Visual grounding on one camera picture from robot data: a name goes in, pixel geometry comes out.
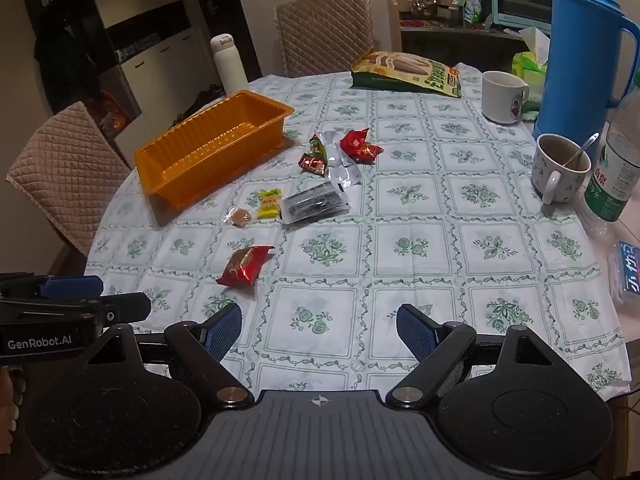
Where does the red picture-print snack packet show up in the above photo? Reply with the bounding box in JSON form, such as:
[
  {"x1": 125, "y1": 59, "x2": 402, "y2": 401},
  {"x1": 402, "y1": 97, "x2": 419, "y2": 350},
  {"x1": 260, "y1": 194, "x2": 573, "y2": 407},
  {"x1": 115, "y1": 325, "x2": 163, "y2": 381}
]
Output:
[{"x1": 216, "y1": 245, "x2": 275, "y2": 288}]

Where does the large red snack packet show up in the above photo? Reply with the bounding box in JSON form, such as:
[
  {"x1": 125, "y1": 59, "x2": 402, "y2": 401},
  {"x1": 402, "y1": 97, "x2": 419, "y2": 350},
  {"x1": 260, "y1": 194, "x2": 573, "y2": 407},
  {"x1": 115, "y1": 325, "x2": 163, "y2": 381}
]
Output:
[{"x1": 340, "y1": 129, "x2": 371, "y2": 158}]

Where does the metal spoon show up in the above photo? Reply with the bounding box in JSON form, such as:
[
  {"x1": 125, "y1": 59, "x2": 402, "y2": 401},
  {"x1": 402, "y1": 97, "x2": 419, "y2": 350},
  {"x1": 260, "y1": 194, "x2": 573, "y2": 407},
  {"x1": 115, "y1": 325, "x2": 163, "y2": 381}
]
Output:
[{"x1": 560, "y1": 132, "x2": 600, "y2": 168}]

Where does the green tissue pack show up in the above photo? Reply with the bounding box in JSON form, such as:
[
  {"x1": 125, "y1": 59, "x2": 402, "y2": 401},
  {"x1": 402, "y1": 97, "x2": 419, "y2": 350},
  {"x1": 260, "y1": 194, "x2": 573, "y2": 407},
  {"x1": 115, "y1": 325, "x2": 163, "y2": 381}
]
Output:
[{"x1": 511, "y1": 26, "x2": 552, "y2": 112}]

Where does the white cabinet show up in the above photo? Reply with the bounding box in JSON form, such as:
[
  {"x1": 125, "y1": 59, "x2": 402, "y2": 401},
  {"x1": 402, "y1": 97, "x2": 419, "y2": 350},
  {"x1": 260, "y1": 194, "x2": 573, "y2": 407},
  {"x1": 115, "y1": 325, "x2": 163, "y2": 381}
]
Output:
[{"x1": 25, "y1": 0, "x2": 211, "y2": 161}]

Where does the orange plastic tray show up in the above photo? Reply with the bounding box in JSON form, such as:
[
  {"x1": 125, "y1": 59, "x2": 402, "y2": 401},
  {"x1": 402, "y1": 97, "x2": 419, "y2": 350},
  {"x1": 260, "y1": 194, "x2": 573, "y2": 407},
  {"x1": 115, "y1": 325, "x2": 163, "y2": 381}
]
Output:
[{"x1": 133, "y1": 90, "x2": 295, "y2": 209}]

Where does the person's left hand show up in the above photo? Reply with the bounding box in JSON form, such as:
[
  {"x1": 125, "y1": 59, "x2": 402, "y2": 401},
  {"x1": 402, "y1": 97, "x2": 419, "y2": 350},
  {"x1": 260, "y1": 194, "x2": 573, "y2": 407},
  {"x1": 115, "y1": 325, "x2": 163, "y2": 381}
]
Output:
[{"x1": 0, "y1": 365, "x2": 25, "y2": 443}]

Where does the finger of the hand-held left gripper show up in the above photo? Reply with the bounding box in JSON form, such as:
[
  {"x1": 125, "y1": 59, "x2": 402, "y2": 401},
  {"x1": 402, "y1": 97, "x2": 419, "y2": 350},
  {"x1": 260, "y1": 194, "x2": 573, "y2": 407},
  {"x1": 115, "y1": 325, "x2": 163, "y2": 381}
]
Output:
[
  {"x1": 82, "y1": 291, "x2": 152, "y2": 325},
  {"x1": 35, "y1": 274, "x2": 104, "y2": 300}
]

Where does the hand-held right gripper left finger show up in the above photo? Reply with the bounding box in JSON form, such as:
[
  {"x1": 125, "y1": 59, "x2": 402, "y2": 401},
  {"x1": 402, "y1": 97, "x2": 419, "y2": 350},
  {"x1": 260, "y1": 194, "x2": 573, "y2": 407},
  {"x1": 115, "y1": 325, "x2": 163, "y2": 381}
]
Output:
[{"x1": 82, "y1": 302, "x2": 254, "y2": 409}]

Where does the blue white packet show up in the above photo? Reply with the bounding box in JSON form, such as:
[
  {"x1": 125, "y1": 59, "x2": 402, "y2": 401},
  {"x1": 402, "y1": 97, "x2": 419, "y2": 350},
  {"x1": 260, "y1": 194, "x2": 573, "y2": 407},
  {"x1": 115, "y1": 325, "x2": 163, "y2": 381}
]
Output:
[{"x1": 607, "y1": 240, "x2": 640, "y2": 306}]

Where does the yellow snack packet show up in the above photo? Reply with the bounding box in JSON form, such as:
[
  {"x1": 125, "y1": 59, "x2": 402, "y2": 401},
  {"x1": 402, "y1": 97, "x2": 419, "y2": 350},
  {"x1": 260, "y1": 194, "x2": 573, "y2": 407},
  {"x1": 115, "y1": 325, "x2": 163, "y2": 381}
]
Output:
[{"x1": 256, "y1": 188, "x2": 284, "y2": 220}]

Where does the chair with quilted cover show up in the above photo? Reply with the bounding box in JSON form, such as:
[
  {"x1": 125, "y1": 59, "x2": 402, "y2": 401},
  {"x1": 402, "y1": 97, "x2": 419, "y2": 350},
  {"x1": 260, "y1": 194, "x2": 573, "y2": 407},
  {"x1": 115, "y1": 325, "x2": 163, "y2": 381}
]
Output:
[{"x1": 6, "y1": 101, "x2": 132, "y2": 257}]

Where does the small clear candy packet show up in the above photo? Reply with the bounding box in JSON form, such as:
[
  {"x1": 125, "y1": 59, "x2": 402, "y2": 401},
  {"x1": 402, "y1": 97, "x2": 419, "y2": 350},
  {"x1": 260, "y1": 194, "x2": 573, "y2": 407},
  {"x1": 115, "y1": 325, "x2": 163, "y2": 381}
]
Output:
[{"x1": 222, "y1": 207, "x2": 254, "y2": 227}]

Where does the white thermos bottle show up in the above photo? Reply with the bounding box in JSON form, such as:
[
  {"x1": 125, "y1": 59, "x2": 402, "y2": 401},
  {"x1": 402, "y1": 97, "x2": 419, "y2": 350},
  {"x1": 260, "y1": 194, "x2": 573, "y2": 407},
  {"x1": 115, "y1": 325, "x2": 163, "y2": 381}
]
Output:
[{"x1": 210, "y1": 33, "x2": 249, "y2": 97}]

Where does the wooden shelf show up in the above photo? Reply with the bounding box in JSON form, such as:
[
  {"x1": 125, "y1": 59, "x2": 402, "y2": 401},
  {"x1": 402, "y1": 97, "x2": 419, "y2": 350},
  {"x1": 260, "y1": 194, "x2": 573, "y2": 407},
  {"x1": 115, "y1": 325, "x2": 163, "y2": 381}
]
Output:
[{"x1": 387, "y1": 0, "x2": 526, "y2": 68}]

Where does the silver snack packet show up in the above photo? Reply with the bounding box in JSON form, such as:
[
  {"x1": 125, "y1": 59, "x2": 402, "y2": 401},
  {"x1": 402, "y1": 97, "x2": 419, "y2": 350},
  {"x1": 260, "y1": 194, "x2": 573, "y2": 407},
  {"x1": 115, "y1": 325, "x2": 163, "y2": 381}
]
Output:
[{"x1": 320, "y1": 130, "x2": 362, "y2": 188}]

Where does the quilted chair back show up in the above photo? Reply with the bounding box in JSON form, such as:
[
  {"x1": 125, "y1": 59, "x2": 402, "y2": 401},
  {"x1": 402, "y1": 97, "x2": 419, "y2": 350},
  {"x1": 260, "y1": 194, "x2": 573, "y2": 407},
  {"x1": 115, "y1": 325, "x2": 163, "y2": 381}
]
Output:
[{"x1": 273, "y1": 0, "x2": 377, "y2": 78}]

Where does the dark red snack packet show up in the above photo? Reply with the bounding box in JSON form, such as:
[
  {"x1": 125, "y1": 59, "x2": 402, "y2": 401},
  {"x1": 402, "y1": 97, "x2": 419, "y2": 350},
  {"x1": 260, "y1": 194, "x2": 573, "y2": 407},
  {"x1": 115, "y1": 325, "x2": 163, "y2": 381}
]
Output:
[{"x1": 298, "y1": 155, "x2": 326, "y2": 177}]

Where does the plain white mug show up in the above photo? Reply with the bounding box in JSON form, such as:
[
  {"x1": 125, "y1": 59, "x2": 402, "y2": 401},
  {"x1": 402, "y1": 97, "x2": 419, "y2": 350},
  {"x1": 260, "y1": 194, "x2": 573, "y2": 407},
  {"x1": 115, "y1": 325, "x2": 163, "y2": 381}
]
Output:
[{"x1": 481, "y1": 71, "x2": 530, "y2": 124}]

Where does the patterned white mug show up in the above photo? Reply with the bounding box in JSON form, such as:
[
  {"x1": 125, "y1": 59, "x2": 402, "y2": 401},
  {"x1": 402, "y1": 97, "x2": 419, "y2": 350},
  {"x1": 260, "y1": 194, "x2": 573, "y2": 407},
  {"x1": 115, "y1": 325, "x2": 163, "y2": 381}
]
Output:
[{"x1": 531, "y1": 133, "x2": 592, "y2": 205}]

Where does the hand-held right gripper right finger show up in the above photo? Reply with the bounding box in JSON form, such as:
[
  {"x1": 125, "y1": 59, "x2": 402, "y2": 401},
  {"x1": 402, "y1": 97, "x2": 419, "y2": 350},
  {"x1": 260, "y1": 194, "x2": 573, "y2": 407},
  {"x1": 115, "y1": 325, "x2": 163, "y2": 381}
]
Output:
[{"x1": 386, "y1": 303, "x2": 556, "y2": 409}]

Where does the blue thermos jug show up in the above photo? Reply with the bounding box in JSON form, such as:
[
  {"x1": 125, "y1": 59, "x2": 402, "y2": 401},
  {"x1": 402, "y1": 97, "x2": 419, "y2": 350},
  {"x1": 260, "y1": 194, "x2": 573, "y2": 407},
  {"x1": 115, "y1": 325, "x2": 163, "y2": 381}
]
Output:
[{"x1": 532, "y1": 0, "x2": 640, "y2": 153}]

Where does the large green snack bag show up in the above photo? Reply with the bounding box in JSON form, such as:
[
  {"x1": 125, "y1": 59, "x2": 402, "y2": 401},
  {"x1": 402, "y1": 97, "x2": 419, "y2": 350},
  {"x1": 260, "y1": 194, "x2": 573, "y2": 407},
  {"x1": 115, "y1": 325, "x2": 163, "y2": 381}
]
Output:
[{"x1": 350, "y1": 49, "x2": 463, "y2": 99}]

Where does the dark door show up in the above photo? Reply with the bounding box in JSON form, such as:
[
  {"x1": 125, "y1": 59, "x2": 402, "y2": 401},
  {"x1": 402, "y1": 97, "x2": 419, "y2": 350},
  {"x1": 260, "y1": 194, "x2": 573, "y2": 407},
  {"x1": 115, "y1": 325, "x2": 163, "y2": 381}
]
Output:
[{"x1": 185, "y1": 0, "x2": 263, "y2": 93}]

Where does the black clear snack packet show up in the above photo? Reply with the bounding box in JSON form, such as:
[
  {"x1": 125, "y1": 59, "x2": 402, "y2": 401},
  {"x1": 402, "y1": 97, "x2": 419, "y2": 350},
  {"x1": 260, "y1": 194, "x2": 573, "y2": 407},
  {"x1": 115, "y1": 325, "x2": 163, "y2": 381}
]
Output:
[{"x1": 277, "y1": 182, "x2": 351, "y2": 226}]

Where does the plastic water bottle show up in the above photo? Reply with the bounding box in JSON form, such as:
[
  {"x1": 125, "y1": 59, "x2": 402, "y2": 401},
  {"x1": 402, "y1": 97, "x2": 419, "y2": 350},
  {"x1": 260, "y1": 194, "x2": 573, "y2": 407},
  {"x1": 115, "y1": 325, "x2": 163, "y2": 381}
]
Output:
[{"x1": 582, "y1": 67, "x2": 640, "y2": 223}]

